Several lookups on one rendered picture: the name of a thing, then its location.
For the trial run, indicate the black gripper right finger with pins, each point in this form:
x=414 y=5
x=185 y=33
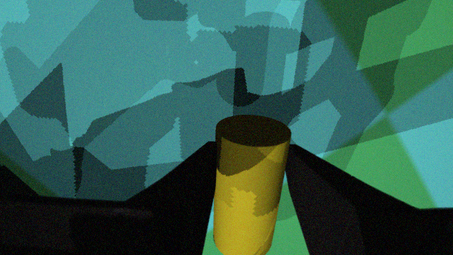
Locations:
x=342 y=215

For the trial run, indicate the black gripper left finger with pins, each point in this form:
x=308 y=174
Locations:
x=168 y=218

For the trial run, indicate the yellow cylinder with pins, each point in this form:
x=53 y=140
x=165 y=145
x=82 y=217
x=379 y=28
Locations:
x=251 y=159

